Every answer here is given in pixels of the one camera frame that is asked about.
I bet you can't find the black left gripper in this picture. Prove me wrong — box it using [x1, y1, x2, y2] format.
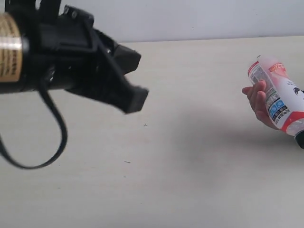
[0, 0, 149, 114]

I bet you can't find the pink red label bottle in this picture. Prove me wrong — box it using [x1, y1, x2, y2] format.
[247, 55, 304, 137]

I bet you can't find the person's open bare hand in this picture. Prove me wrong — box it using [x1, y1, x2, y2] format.
[241, 80, 280, 131]

